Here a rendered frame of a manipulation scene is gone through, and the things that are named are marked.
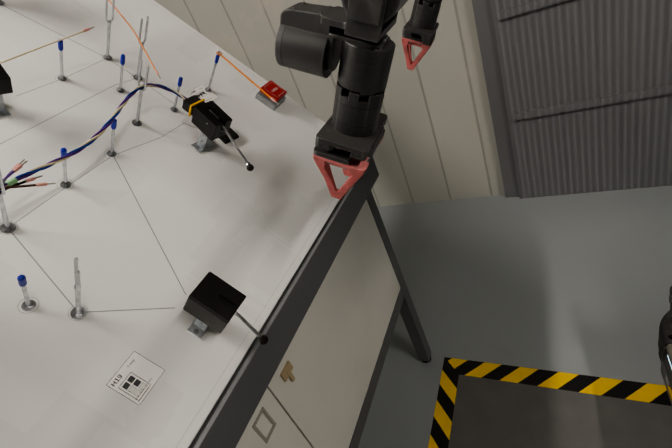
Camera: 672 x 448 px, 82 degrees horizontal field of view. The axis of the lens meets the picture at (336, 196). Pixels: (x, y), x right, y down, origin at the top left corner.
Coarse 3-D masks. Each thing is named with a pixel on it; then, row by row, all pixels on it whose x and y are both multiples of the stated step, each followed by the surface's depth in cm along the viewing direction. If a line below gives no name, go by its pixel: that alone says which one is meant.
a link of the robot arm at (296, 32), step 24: (360, 0) 35; (384, 0) 35; (288, 24) 42; (312, 24) 41; (336, 24) 39; (360, 24) 37; (384, 24) 40; (288, 48) 42; (312, 48) 41; (312, 72) 44
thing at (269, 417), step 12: (264, 396) 65; (264, 408) 65; (276, 408) 68; (252, 420) 62; (264, 420) 66; (276, 420) 67; (288, 420) 70; (252, 432) 62; (264, 432) 66; (276, 432) 67; (288, 432) 70; (300, 432) 73; (240, 444) 60; (252, 444) 62; (264, 444) 64; (276, 444) 67; (288, 444) 70; (300, 444) 73
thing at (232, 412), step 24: (360, 192) 94; (336, 216) 83; (336, 240) 82; (312, 264) 73; (288, 288) 68; (312, 288) 73; (288, 312) 66; (288, 336) 66; (264, 360) 60; (240, 384) 55; (264, 384) 60; (216, 408) 52; (240, 408) 55; (216, 432) 51; (240, 432) 55
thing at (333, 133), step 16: (336, 96) 45; (352, 96) 43; (368, 96) 43; (336, 112) 46; (352, 112) 44; (368, 112) 44; (336, 128) 46; (352, 128) 45; (368, 128) 46; (320, 144) 45; (336, 144) 45; (352, 144) 45; (368, 144) 45
